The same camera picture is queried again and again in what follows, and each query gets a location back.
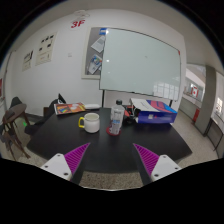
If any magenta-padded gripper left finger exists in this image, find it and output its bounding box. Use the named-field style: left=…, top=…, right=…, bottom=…
left=40, top=142, right=92, bottom=186

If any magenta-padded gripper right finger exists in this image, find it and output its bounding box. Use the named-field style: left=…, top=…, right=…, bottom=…
left=131, top=143, right=183, bottom=186

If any clear black-capped water bottle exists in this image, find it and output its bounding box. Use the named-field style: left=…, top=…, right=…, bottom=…
left=109, top=99, right=126, bottom=136

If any black office chair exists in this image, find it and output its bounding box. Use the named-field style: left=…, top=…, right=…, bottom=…
left=23, top=93, right=68, bottom=136

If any blue and white paper bag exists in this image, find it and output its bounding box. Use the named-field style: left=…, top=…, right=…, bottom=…
left=130, top=97, right=179, bottom=125

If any colourful printed book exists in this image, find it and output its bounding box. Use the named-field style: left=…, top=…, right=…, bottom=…
left=53, top=102, right=87, bottom=116

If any white paper stack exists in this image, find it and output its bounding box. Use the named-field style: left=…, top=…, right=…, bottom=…
left=84, top=103, right=102, bottom=110

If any round wooden side table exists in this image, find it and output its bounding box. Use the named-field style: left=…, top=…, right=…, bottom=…
left=0, top=103, right=31, bottom=161

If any large white whiteboard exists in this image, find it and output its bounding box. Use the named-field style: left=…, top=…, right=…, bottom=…
left=99, top=27, right=182, bottom=101

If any grey notice board with papers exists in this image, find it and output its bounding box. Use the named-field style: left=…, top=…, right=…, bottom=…
left=81, top=27, right=108, bottom=80

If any red floor number sign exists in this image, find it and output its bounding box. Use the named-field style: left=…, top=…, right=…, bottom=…
left=69, top=19, right=86, bottom=29

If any white mug with yellow handle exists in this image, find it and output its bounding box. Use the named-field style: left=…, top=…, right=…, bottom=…
left=78, top=112, right=101, bottom=134

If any small white wall poster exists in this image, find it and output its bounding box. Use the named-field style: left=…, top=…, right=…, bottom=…
left=21, top=49, right=35, bottom=72

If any large white wall poster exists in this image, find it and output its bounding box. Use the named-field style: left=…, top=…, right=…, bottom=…
left=34, top=31, right=58, bottom=66

